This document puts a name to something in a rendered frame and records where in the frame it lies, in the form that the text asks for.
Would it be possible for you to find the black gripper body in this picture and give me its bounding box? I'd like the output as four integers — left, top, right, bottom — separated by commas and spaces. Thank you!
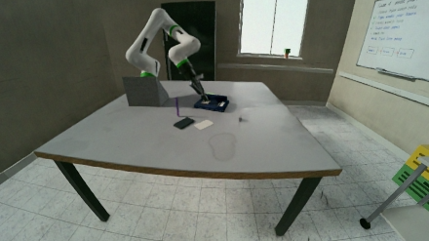
183, 69, 196, 85

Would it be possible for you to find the blue telephone handset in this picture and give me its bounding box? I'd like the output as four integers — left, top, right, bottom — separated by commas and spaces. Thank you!
206, 94, 227, 101

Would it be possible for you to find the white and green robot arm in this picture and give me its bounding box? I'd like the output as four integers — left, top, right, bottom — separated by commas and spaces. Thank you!
126, 8, 200, 77

